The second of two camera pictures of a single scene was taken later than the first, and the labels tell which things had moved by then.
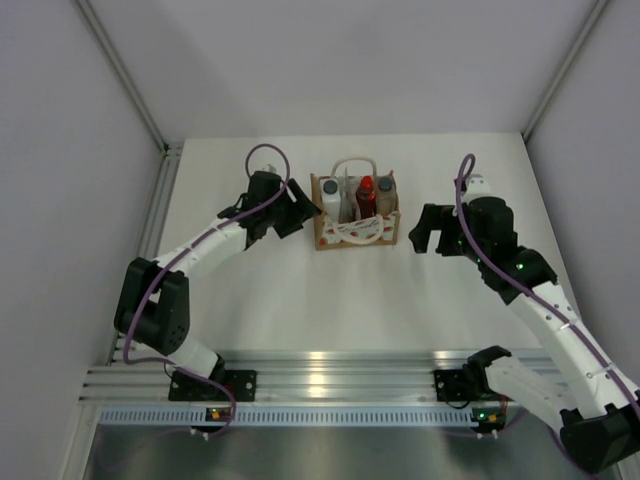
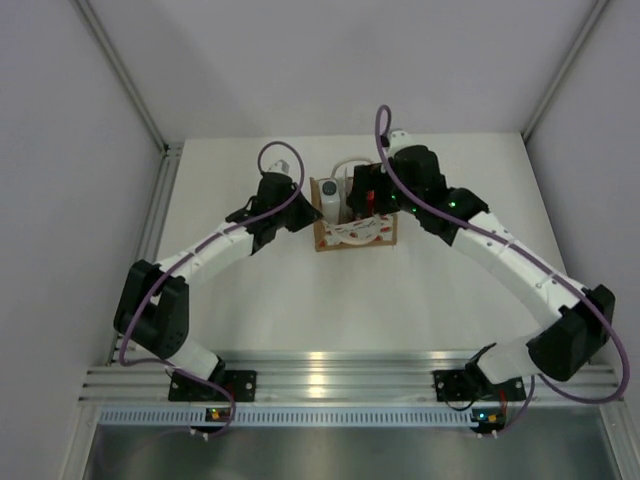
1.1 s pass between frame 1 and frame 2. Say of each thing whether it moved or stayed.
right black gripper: moved
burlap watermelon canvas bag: stayed
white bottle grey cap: stayed
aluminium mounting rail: stayed
